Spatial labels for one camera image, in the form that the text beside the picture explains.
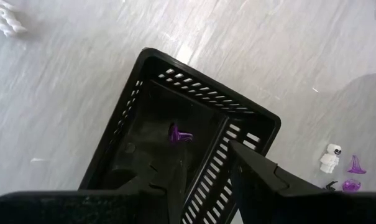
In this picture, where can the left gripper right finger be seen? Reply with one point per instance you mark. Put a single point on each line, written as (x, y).
(253, 177)

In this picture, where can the purple translucent witch hat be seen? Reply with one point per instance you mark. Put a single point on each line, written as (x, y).
(178, 136)
(356, 165)

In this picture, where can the black plastic basket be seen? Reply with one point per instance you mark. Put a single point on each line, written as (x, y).
(206, 93)

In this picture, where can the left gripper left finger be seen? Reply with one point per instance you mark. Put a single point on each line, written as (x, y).
(169, 183)

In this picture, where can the white skeleton figure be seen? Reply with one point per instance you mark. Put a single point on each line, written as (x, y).
(4, 18)
(330, 158)

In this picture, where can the purple translucent pumpkin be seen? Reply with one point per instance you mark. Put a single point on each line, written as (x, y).
(351, 185)

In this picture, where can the black plastic spider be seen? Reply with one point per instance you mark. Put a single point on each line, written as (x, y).
(331, 186)

